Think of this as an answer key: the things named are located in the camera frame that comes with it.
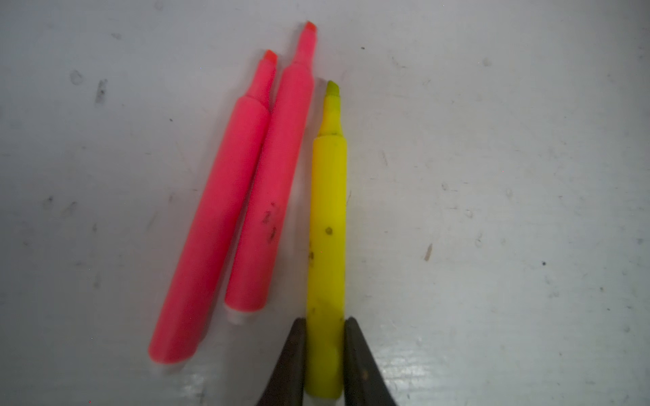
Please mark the yellow highlighter pen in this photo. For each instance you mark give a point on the yellow highlighter pen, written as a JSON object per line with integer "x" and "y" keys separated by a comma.
{"x": 325, "y": 300}

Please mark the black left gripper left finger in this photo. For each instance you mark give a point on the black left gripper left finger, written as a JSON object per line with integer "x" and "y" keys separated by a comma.
{"x": 285, "y": 387}

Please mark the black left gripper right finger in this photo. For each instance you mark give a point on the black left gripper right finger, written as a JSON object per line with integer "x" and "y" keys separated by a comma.
{"x": 363, "y": 382}

